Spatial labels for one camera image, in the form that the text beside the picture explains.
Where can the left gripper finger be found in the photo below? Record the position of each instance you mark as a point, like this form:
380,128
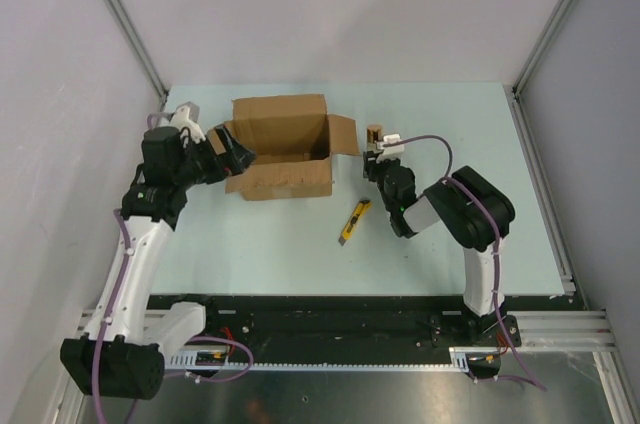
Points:
237,160
222,140

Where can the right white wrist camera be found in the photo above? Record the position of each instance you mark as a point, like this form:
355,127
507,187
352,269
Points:
390,147

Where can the right aluminium frame post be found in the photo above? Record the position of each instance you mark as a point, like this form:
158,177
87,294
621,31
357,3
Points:
550,31

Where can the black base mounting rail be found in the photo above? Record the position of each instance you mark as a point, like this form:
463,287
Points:
440,320

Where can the frosted bottle with gold cap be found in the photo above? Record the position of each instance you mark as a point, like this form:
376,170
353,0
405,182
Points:
374,133

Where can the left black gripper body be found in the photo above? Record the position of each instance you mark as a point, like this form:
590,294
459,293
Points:
210,166

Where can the white slotted cable duct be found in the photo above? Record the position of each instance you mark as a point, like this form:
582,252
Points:
204,359

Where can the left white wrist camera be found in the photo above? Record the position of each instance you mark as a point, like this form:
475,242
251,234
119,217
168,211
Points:
186,117

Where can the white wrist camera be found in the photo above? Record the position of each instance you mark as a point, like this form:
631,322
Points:
390,147
186,117

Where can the brown cardboard express box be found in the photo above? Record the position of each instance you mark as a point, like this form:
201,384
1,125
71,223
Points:
294,138

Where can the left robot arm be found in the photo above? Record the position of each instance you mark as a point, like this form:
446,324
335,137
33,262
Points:
118,355

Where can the aluminium frame post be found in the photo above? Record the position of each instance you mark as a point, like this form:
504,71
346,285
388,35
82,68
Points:
550,31
137,47

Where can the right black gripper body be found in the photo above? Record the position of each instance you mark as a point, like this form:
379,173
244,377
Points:
377,171

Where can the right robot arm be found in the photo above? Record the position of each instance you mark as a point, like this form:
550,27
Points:
476,214

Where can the yellow utility knife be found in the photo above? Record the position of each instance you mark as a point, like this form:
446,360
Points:
356,215

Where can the left aluminium frame post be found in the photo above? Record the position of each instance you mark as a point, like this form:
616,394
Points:
137,47

